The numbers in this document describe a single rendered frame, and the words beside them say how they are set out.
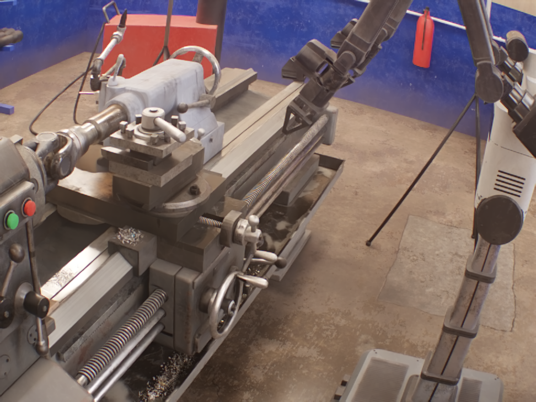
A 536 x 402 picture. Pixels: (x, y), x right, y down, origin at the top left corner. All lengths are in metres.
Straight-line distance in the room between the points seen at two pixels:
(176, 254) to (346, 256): 1.83
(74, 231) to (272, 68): 4.24
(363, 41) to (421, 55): 4.03
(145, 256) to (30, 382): 0.61
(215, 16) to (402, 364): 3.12
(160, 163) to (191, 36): 3.02
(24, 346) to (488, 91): 1.16
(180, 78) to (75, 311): 0.92
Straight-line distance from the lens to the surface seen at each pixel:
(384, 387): 2.27
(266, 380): 2.60
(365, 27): 1.48
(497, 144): 1.65
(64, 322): 1.50
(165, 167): 1.68
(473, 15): 1.44
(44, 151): 1.57
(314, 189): 3.18
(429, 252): 3.69
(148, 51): 4.74
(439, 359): 2.06
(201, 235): 1.77
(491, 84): 1.44
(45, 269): 1.88
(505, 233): 1.76
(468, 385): 2.38
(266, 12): 5.98
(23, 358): 1.32
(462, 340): 2.01
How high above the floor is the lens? 1.77
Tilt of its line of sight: 26 degrees down
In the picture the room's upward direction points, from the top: 7 degrees clockwise
